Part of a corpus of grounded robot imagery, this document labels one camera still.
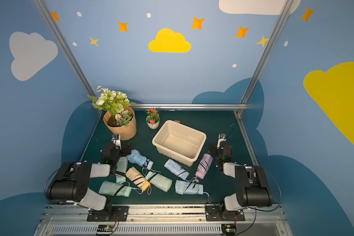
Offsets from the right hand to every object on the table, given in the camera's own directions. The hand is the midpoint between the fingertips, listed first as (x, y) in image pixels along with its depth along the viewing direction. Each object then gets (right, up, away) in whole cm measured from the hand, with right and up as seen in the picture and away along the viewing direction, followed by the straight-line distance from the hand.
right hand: (221, 142), depth 95 cm
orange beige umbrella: (-52, -19, -11) cm, 56 cm away
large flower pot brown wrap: (-66, +16, -3) cm, 68 cm away
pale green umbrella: (-39, -21, -13) cm, 46 cm away
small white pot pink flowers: (-46, +16, +5) cm, 49 cm away
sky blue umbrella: (-55, -8, -5) cm, 56 cm away
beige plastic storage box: (-28, -1, +9) cm, 29 cm away
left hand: (-65, +1, 0) cm, 65 cm away
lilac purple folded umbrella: (-12, -12, -6) cm, 18 cm away
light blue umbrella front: (-24, -23, -15) cm, 36 cm away
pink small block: (-28, +14, +15) cm, 35 cm away
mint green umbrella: (-62, -15, -9) cm, 65 cm away
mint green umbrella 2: (-65, -23, -16) cm, 71 cm away
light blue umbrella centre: (-30, -15, -7) cm, 34 cm away
